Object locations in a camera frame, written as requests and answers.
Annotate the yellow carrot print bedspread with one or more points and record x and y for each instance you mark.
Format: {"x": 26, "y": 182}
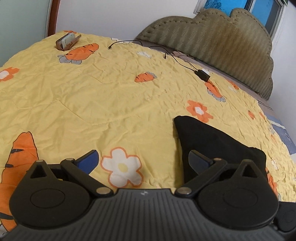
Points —
{"x": 120, "y": 99}

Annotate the olive tufted headboard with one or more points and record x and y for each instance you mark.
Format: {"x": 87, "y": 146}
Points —
{"x": 236, "y": 44}

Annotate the black charger adapter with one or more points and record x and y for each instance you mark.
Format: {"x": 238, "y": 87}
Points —
{"x": 202, "y": 75}

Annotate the brown wallet with cards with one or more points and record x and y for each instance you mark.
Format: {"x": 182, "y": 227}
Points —
{"x": 67, "y": 41}

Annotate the brown wooden door frame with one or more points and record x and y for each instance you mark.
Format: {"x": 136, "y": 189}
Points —
{"x": 53, "y": 15}

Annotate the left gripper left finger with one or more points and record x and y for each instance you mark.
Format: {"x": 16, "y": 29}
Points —
{"x": 88, "y": 162}

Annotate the black pants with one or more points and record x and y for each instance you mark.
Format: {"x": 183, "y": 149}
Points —
{"x": 213, "y": 143}

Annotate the frosted glass sliding door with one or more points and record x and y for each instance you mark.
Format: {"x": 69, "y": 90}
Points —
{"x": 23, "y": 23}

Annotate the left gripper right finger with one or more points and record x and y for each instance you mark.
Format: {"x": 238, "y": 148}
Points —
{"x": 198, "y": 162}

